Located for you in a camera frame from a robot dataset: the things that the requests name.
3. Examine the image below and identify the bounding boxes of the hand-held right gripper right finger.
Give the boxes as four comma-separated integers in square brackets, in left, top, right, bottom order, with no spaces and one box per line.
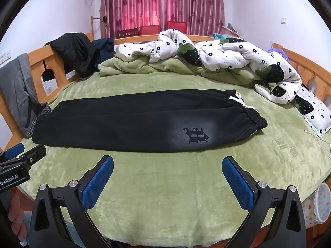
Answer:
[222,156,308,248]

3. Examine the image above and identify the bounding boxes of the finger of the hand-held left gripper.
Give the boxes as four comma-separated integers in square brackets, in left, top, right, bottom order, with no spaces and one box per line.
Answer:
[0,145,47,171]
[0,143,25,161]

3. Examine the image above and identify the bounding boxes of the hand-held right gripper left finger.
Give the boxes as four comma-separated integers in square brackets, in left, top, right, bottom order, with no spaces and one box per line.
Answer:
[27,155,115,248]

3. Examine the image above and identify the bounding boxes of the black pants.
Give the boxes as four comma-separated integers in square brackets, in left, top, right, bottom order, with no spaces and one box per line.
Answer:
[31,89,268,153]

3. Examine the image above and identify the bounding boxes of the person's left hand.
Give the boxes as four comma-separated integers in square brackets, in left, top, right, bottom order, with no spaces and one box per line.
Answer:
[6,194,28,244]

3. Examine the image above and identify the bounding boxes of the grey jeans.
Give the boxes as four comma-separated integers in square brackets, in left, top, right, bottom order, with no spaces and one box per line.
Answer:
[0,53,53,138]

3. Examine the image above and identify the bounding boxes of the green fleece bed sheet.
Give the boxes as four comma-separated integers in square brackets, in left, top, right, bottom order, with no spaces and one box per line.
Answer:
[16,57,331,241]

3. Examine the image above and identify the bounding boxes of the star-print sheet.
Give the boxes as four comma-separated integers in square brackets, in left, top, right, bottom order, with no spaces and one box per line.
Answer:
[301,194,317,228]

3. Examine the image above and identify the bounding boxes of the white plastic bin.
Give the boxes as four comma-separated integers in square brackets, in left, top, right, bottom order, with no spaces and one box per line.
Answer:
[314,182,331,224]

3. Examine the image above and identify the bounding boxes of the white floral pillow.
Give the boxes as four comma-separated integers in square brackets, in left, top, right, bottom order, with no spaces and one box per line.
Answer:
[292,85,331,135]

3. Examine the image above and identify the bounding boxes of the black jacket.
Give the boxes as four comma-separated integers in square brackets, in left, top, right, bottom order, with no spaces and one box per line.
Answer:
[45,32,101,77]

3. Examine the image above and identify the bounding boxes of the navy garment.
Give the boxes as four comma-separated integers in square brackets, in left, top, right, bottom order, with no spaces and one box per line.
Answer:
[93,38,115,71]

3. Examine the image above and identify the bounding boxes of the white floral green-lined quilt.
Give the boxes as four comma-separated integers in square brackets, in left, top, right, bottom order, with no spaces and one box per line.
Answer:
[98,28,303,105]

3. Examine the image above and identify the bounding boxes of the purple fluffy item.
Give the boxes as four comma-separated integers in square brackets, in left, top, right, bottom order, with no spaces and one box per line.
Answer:
[267,48,287,60]

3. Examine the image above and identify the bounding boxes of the wooden coat rack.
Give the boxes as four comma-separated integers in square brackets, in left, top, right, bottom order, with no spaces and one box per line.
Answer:
[90,5,109,39]

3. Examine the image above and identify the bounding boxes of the dark wooden chair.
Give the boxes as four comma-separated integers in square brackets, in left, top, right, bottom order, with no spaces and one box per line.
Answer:
[116,28,140,39]

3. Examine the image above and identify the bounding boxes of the red chair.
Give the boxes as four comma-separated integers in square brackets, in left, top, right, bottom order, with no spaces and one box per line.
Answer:
[140,25,160,35]
[167,21,187,34]

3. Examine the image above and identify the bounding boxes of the red patterned curtain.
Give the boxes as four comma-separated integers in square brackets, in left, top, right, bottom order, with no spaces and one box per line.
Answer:
[100,0,160,39]
[158,0,225,35]

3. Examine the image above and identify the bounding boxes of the white cable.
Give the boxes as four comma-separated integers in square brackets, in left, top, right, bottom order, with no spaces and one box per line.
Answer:
[304,130,331,152]

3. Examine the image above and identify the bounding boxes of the wooden bed frame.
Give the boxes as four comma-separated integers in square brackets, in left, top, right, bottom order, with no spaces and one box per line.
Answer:
[0,32,331,248]

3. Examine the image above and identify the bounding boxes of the white wall socket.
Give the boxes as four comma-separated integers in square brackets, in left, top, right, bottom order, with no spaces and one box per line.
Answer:
[0,50,12,65]

